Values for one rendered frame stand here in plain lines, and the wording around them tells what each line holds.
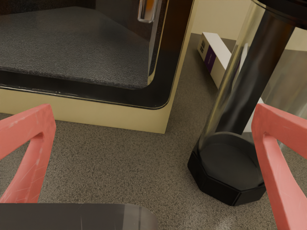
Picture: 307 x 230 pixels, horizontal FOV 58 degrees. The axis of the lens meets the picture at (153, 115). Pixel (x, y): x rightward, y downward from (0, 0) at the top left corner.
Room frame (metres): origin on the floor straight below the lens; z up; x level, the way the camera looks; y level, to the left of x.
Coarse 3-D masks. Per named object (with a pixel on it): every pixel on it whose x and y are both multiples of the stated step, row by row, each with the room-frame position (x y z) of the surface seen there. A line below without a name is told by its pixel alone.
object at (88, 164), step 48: (192, 48) 0.61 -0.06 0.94; (192, 96) 0.41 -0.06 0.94; (96, 144) 0.25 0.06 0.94; (144, 144) 0.27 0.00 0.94; (192, 144) 0.29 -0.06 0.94; (0, 192) 0.16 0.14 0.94; (48, 192) 0.17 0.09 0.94; (96, 192) 0.18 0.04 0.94; (144, 192) 0.19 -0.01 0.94; (192, 192) 0.21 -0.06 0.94
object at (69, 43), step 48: (0, 0) 0.26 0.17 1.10; (48, 0) 0.27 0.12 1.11; (96, 0) 0.27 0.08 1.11; (192, 0) 0.28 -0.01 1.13; (0, 48) 0.26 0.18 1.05; (48, 48) 0.27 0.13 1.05; (96, 48) 0.27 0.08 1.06; (144, 48) 0.28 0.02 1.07; (96, 96) 0.27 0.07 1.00; (144, 96) 0.28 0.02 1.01
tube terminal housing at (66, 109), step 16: (192, 16) 0.30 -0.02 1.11; (176, 80) 0.30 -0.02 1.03; (0, 96) 0.27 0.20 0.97; (16, 96) 0.27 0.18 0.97; (32, 96) 0.27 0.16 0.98; (48, 96) 0.28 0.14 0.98; (0, 112) 0.27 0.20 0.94; (16, 112) 0.27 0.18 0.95; (64, 112) 0.28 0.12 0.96; (80, 112) 0.28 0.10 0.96; (96, 112) 0.28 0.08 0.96; (112, 112) 0.29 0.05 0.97; (128, 112) 0.29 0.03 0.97; (144, 112) 0.29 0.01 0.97; (160, 112) 0.29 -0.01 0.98; (128, 128) 0.29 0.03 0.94; (144, 128) 0.29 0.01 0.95; (160, 128) 0.30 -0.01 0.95
